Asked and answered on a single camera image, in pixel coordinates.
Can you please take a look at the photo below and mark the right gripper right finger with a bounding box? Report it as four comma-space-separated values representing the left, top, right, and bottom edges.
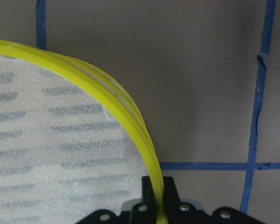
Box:
163, 176, 180, 208

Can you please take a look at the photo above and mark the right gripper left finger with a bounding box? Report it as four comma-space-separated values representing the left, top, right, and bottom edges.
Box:
141, 176, 156, 205

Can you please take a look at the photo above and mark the yellow steamer layer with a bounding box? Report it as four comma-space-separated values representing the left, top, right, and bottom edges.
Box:
0, 40, 167, 224

